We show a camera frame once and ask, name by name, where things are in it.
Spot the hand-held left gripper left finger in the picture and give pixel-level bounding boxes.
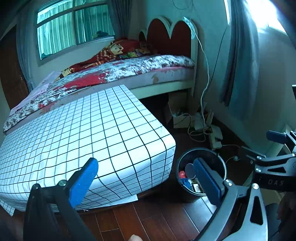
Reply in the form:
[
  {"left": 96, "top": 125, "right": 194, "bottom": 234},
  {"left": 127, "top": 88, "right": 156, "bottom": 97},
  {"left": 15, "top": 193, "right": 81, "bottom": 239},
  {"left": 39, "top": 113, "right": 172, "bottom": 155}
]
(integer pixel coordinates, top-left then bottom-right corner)
[{"left": 23, "top": 157, "right": 99, "bottom": 241}]

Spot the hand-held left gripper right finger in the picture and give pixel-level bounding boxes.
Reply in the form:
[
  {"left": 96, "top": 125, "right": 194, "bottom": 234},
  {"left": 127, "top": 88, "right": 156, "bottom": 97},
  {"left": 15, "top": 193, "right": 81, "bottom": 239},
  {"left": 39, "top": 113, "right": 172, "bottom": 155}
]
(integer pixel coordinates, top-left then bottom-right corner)
[{"left": 193, "top": 157, "right": 270, "bottom": 241}]

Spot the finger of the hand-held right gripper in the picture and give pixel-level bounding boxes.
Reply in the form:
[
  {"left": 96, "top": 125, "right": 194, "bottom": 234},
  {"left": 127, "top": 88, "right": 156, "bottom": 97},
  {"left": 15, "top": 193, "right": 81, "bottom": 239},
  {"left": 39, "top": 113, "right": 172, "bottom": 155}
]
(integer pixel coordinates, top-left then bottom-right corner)
[
  {"left": 266, "top": 130, "right": 296, "bottom": 154},
  {"left": 242, "top": 146, "right": 278, "bottom": 167}
]

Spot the blue round container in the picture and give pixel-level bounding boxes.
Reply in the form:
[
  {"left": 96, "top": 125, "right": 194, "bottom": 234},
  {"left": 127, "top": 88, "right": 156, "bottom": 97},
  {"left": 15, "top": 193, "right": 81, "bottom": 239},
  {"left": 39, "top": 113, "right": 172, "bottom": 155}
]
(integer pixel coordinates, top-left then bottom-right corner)
[{"left": 186, "top": 163, "right": 196, "bottom": 179}]

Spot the black bin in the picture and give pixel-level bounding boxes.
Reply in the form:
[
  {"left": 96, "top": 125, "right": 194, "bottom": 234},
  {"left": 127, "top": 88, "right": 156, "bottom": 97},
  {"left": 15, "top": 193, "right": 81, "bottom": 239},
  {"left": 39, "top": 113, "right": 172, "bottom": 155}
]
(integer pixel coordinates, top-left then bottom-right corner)
[{"left": 175, "top": 148, "right": 228, "bottom": 203}]

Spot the white power strip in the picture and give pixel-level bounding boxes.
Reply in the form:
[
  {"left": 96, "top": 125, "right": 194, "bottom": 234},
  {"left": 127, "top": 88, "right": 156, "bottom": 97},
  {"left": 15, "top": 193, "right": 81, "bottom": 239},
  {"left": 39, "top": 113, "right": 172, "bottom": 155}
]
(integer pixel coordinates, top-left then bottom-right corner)
[{"left": 209, "top": 126, "right": 224, "bottom": 150}]

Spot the black grid white tablecloth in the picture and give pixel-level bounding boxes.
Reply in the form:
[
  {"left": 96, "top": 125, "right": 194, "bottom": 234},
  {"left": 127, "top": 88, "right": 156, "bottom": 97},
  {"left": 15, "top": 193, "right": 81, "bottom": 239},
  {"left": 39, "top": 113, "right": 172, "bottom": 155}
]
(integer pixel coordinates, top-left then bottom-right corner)
[{"left": 0, "top": 85, "right": 177, "bottom": 216}]

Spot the white router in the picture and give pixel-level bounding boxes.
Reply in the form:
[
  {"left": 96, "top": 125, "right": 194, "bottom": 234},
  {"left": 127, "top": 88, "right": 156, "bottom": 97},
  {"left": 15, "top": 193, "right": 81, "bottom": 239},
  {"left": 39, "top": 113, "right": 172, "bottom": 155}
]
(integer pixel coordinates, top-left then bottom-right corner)
[{"left": 194, "top": 110, "right": 214, "bottom": 131}]

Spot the cardboard box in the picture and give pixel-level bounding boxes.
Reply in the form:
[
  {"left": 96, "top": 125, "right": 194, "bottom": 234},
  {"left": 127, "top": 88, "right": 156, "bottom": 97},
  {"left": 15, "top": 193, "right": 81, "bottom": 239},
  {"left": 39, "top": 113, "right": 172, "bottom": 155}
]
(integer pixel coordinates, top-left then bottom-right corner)
[{"left": 164, "top": 91, "right": 193, "bottom": 129}]

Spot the blue-grey patterned curtain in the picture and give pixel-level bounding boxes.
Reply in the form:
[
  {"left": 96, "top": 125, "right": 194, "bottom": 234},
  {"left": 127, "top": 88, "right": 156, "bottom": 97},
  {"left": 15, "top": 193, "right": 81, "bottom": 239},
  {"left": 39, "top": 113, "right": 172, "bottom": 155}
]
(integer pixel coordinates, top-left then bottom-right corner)
[{"left": 220, "top": 0, "right": 260, "bottom": 107}]

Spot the pink cloth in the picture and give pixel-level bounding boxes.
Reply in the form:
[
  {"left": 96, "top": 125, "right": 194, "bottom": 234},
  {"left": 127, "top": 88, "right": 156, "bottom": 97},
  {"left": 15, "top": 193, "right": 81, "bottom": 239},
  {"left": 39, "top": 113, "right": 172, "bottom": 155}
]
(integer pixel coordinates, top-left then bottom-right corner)
[{"left": 10, "top": 71, "right": 62, "bottom": 110}]

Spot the bed with floral sheet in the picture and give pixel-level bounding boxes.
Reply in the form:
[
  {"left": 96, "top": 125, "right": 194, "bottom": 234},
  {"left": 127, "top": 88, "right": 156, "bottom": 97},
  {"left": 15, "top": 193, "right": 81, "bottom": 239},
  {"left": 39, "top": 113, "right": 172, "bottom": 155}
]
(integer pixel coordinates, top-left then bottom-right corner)
[{"left": 3, "top": 16, "right": 200, "bottom": 136}]

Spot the bright side window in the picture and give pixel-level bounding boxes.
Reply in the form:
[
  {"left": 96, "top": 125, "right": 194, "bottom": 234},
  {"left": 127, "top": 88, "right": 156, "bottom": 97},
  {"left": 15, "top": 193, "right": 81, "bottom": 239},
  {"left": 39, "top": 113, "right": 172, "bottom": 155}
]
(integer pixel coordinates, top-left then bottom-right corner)
[{"left": 224, "top": 0, "right": 292, "bottom": 33}]

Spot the brown wooden door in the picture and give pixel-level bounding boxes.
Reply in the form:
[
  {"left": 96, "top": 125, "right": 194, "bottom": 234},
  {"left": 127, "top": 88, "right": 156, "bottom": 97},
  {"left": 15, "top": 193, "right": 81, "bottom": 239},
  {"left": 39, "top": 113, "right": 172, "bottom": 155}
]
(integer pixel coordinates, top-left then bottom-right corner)
[{"left": 0, "top": 25, "right": 29, "bottom": 110}]

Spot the red printed blanket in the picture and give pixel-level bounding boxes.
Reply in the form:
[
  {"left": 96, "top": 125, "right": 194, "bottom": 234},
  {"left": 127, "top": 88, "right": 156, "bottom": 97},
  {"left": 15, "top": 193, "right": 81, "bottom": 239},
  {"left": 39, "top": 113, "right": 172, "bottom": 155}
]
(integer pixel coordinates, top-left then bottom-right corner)
[{"left": 54, "top": 38, "right": 160, "bottom": 82}]

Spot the grey curtain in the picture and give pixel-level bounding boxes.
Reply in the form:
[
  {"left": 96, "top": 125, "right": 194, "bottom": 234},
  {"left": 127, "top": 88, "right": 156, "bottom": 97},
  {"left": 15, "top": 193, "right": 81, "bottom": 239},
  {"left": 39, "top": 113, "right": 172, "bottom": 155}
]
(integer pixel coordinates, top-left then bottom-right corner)
[
  {"left": 16, "top": 23, "right": 36, "bottom": 89},
  {"left": 107, "top": 0, "right": 130, "bottom": 39}
]

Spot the red heart-shaped headboard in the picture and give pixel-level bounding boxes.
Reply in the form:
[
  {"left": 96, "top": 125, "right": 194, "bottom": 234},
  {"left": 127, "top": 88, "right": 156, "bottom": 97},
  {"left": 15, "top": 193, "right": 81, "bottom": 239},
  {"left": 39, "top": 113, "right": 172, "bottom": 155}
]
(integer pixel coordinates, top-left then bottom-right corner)
[{"left": 139, "top": 16, "right": 200, "bottom": 61}]

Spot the large sliding window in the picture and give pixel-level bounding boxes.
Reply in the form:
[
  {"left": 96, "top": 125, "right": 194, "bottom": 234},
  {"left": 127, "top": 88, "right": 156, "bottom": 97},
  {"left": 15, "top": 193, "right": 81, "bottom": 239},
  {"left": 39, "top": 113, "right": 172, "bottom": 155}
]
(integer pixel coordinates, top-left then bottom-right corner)
[{"left": 36, "top": 0, "right": 116, "bottom": 61}]

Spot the thin white floor cable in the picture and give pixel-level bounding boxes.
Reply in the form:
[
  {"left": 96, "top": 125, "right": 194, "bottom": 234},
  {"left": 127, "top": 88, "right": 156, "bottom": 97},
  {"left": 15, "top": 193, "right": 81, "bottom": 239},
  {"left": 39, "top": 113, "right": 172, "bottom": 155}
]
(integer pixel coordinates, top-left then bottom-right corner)
[{"left": 221, "top": 144, "right": 241, "bottom": 164}]

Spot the thick white cable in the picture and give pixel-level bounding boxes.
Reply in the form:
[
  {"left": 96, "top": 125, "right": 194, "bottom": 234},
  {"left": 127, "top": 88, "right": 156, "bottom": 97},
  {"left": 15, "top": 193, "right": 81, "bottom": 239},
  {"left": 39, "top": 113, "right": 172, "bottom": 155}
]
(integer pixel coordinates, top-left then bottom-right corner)
[{"left": 183, "top": 16, "right": 211, "bottom": 131}]

